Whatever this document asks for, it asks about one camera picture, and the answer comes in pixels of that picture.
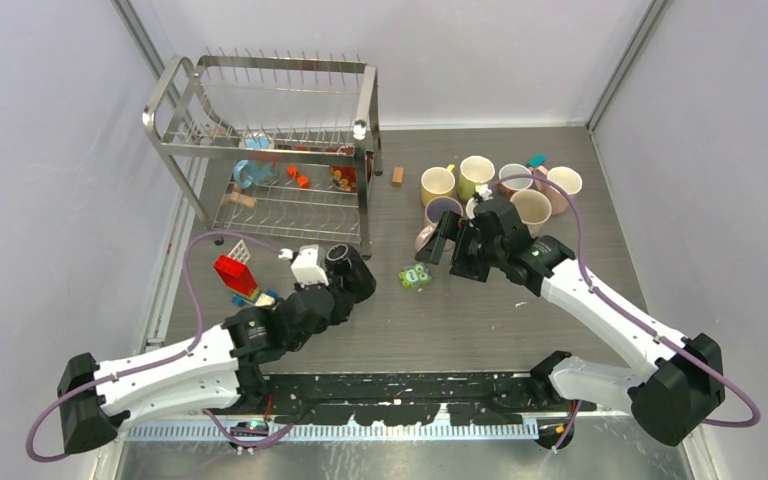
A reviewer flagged steel two-tier dish rack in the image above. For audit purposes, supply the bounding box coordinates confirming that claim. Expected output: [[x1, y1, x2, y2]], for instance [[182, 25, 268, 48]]
[[142, 53, 383, 257]]

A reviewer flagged yellow cup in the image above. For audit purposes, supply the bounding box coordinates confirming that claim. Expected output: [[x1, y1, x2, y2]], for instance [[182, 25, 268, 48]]
[[420, 164, 457, 206]]

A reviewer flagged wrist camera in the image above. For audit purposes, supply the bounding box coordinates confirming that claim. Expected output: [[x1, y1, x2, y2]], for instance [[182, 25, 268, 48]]
[[278, 244, 329, 288], [473, 184, 493, 203]]

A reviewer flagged beige patterned mug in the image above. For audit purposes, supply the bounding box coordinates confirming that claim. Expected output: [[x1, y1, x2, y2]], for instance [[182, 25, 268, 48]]
[[510, 190, 552, 236]]

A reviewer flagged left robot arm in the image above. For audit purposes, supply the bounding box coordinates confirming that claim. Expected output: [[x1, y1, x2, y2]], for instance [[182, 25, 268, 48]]
[[58, 281, 375, 454]]

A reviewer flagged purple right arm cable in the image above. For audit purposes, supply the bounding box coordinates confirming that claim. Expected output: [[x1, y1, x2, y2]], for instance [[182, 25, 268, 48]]
[[489, 173, 762, 452]]

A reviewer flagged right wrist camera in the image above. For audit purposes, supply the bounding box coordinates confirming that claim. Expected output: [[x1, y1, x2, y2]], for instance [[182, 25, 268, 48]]
[[473, 184, 493, 203]]

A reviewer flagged small teal block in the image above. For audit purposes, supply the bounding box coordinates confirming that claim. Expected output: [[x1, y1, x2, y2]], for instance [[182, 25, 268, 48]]
[[527, 154, 546, 168]]

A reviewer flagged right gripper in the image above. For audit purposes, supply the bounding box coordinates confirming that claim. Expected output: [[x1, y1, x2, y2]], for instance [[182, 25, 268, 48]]
[[416, 210, 505, 283]]

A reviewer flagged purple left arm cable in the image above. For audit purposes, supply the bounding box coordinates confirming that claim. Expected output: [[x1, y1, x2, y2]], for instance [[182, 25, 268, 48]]
[[24, 230, 299, 464]]

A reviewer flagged white grid brick piece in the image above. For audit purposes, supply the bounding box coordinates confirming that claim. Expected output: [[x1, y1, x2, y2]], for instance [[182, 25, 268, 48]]
[[227, 239, 251, 264]]

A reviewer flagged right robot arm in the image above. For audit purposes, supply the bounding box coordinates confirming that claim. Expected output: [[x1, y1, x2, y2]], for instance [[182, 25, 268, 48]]
[[415, 198, 725, 446]]

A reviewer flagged blue patterned mug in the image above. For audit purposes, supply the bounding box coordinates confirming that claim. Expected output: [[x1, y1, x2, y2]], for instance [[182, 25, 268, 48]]
[[233, 133, 279, 189]]

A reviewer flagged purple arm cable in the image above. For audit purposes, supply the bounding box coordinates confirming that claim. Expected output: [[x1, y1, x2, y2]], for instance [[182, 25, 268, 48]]
[[24, 230, 299, 464], [489, 173, 762, 452]]

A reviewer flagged colourful brick toy car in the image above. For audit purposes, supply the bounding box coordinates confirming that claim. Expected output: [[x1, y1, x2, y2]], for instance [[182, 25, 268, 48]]
[[213, 255, 275, 308]]

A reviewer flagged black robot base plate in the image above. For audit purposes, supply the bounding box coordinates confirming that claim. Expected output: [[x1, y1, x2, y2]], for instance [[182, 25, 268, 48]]
[[202, 370, 597, 429]]

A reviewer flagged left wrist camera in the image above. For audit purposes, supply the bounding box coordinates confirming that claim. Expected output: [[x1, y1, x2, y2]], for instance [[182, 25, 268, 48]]
[[278, 244, 329, 288]]

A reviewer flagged green owl toy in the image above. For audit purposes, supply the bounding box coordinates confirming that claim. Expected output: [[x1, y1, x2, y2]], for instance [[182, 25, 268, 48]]
[[398, 263, 433, 291]]

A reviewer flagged pink faceted mug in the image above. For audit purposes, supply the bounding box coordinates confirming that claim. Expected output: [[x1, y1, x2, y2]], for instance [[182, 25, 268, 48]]
[[533, 166, 583, 216]]

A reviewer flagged pale pink marbled mug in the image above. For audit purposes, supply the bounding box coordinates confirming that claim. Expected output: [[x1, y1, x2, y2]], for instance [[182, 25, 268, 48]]
[[414, 196, 463, 252]]

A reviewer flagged small wooden block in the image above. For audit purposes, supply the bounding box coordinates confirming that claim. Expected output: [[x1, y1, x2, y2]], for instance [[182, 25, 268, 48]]
[[391, 166, 404, 187]]

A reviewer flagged black cup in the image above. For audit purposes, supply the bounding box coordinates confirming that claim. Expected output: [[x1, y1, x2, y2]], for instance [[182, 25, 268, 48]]
[[325, 243, 377, 303]]

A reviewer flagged salmon floral mug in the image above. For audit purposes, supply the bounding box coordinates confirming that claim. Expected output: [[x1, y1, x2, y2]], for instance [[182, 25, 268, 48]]
[[496, 163, 533, 198]]

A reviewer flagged lime green mug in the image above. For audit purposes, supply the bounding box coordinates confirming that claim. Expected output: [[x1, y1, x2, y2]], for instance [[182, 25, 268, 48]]
[[456, 155, 496, 203]]

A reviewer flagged light blue mug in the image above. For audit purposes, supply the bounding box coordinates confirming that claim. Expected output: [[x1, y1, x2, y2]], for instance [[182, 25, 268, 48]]
[[464, 197, 478, 219]]

